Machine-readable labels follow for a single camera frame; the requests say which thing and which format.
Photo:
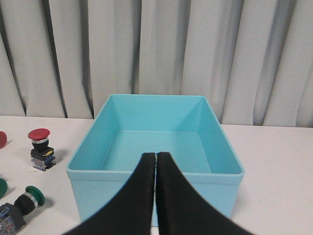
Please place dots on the green button lying right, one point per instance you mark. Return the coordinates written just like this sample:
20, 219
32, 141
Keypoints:
12, 215

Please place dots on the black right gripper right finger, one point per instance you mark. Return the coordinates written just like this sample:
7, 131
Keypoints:
181, 210

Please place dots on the light blue plastic box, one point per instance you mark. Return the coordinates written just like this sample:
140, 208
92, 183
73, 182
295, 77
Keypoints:
129, 125

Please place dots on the green button lying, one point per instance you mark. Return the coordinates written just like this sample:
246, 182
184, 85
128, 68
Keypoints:
12, 215
3, 187

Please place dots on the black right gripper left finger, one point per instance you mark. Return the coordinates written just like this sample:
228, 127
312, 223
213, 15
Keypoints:
130, 211

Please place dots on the grey pleated curtain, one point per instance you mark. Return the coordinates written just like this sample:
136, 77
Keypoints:
252, 59

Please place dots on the green button lying left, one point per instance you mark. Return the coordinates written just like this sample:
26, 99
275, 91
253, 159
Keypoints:
3, 187

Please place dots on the red button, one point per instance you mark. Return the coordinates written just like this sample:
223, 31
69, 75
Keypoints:
3, 139
42, 156

